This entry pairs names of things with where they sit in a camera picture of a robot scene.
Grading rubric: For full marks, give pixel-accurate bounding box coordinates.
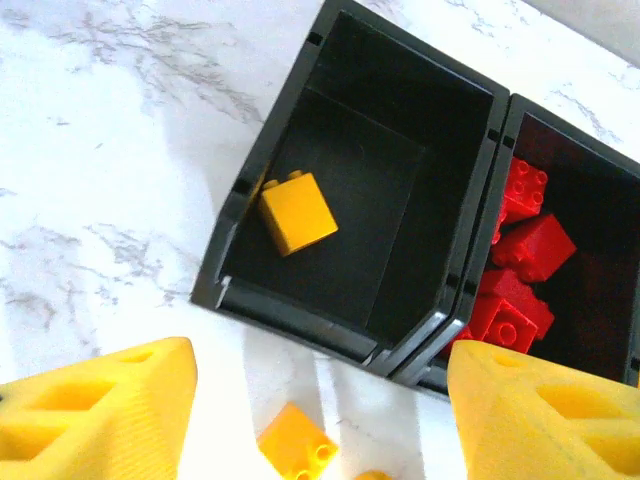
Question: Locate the black plastic bin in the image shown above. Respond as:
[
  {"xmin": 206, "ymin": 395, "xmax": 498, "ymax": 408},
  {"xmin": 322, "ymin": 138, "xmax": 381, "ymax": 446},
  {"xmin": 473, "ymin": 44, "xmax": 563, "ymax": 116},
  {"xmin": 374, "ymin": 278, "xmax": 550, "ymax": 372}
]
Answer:
[
  {"xmin": 388, "ymin": 92, "xmax": 640, "ymax": 401},
  {"xmin": 189, "ymin": 0, "xmax": 512, "ymax": 379}
]

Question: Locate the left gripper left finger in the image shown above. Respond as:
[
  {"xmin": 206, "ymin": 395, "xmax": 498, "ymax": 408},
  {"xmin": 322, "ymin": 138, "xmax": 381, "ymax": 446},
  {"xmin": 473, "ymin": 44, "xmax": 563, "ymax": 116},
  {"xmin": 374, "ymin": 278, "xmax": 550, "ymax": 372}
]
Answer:
[{"xmin": 0, "ymin": 336, "xmax": 199, "ymax": 480}]

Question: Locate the small yellow lego brick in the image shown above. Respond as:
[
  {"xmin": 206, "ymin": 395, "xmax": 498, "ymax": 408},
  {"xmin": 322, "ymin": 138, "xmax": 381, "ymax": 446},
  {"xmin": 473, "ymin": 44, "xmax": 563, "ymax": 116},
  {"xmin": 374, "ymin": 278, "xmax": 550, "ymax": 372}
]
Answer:
[
  {"xmin": 257, "ymin": 169, "xmax": 340, "ymax": 259},
  {"xmin": 256, "ymin": 402, "xmax": 342, "ymax": 480}
]

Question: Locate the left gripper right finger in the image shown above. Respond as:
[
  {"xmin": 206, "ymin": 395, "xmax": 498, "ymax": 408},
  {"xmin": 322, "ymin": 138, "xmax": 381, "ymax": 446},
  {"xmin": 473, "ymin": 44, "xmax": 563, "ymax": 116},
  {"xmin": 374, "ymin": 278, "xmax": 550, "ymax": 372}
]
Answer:
[{"xmin": 445, "ymin": 341, "xmax": 640, "ymax": 480}]

